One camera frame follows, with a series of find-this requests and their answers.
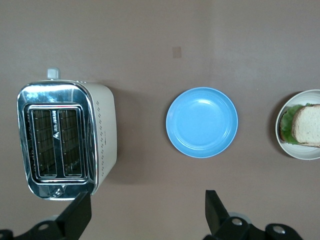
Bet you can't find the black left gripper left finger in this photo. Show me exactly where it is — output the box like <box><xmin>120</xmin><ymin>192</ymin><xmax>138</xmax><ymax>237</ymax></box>
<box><xmin>0</xmin><ymin>191</ymin><xmax>92</xmax><ymax>240</ymax></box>

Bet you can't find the green lettuce leaf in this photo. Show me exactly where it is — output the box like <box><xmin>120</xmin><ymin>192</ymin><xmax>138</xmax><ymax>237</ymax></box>
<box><xmin>279</xmin><ymin>102</ymin><xmax>316</xmax><ymax>146</ymax></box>

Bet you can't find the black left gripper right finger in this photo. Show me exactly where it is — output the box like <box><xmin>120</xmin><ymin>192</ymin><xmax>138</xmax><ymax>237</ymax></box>
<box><xmin>203</xmin><ymin>189</ymin><xmax>305</xmax><ymax>240</ymax></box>

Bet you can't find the beige plate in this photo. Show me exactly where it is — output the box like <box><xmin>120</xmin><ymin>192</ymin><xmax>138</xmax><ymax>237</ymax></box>
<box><xmin>274</xmin><ymin>89</ymin><xmax>320</xmax><ymax>161</ymax></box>

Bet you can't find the brown crust bread slice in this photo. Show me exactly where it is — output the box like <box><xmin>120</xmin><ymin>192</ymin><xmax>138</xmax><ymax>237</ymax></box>
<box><xmin>278</xmin><ymin>112</ymin><xmax>287</xmax><ymax>142</ymax></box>
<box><xmin>291</xmin><ymin>104</ymin><xmax>320</xmax><ymax>148</ymax></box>

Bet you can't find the beige chrome toaster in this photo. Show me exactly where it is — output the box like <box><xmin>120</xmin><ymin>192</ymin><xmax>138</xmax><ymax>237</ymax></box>
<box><xmin>16</xmin><ymin>67</ymin><xmax>118</xmax><ymax>202</ymax></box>

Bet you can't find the blue plate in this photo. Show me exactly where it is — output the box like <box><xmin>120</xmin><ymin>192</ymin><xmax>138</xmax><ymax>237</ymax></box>
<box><xmin>165</xmin><ymin>86</ymin><xmax>239</xmax><ymax>159</ymax></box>

